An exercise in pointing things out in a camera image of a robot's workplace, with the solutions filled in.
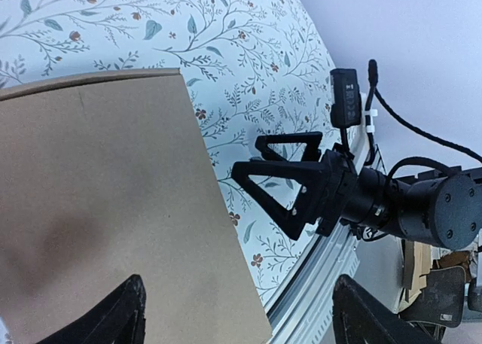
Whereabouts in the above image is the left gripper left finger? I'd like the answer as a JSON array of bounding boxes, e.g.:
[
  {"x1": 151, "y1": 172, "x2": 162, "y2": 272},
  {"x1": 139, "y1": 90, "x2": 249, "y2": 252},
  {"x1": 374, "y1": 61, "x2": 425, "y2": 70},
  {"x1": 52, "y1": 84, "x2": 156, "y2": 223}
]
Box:
[{"x1": 40, "y1": 274, "x2": 146, "y2": 344}]

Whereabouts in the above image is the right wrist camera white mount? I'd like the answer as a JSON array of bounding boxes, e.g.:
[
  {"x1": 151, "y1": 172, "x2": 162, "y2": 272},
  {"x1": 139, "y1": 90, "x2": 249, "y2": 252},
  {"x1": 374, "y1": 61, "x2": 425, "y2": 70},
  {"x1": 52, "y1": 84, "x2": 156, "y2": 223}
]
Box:
[{"x1": 330, "y1": 68, "x2": 378, "y2": 134}]

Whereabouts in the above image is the floral patterned table mat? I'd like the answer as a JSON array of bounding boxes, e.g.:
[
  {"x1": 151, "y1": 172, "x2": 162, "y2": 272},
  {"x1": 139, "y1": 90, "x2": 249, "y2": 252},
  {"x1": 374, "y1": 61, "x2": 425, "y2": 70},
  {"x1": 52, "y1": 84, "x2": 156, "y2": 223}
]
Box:
[{"x1": 1, "y1": 0, "x2": 358, "y2": 306}]

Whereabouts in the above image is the brown cardboard paper box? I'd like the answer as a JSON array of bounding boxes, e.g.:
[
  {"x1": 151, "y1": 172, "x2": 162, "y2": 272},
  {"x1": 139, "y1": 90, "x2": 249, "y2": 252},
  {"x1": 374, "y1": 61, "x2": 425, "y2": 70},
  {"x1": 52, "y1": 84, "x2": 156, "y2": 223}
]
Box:
[{"x1": 1, "y1": 68, "x2": 272, "y2": 343}]

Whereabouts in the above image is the stacked cardboard pieces background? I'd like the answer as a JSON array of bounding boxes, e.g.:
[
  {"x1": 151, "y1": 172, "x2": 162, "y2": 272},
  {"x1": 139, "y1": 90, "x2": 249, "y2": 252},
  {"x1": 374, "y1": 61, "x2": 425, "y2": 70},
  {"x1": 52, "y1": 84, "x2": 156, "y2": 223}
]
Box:
[{"x1": 398, "y1": 241, "x2": 477, "y2": 313}]

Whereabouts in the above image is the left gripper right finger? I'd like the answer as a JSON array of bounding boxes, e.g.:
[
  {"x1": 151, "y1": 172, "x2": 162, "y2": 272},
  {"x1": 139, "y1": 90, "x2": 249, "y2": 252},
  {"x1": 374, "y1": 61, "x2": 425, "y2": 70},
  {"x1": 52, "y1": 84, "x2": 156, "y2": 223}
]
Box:
[{"x1": 333, "y1": 274, "x2": 436, "y2": 344}]

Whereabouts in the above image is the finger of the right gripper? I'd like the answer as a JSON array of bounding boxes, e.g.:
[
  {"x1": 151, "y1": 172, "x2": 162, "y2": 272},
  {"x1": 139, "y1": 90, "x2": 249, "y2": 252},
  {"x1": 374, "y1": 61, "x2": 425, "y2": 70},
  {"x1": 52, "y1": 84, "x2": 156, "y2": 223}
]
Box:
[
  {"x1": 231, "y1": 160, "x2": 328, "y2": 240},
  {"x1": 255, "y1": 131, "x2": 323, "y2": 162}
]

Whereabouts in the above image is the front aluminium rail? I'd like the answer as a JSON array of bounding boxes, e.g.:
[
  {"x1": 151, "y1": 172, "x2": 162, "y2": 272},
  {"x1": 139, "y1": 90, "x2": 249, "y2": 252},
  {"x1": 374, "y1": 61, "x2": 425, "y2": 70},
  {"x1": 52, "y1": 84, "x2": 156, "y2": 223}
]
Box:
[{"x1": 267, "y1": 224, "x2": 359, "y2": 343}]

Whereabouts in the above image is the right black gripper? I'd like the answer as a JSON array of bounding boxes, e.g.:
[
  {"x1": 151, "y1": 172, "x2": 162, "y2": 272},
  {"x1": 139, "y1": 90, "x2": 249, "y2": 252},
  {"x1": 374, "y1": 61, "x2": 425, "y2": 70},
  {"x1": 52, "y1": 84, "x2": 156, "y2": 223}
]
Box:
[{"x1": 308, "y1": 151, "x2": 481, "y2": 250}]

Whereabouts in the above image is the black office chair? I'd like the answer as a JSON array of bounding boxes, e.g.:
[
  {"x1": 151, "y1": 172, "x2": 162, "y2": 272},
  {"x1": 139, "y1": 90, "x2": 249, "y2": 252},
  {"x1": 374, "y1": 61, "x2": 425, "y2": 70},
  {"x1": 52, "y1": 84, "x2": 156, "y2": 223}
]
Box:
[{"x1": 399, "y1": 266, "x2": 465, "y2": 328}]

